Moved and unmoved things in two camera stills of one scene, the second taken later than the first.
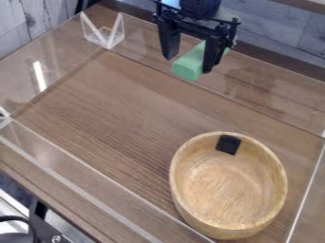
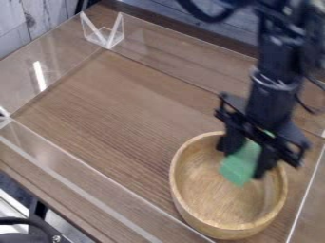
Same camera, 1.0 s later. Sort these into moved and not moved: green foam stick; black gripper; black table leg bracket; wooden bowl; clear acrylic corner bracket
Moved: black gripper; green foam stick
Not moved: clear acrylic corner bracket; wooden bowl; black table leg bracket
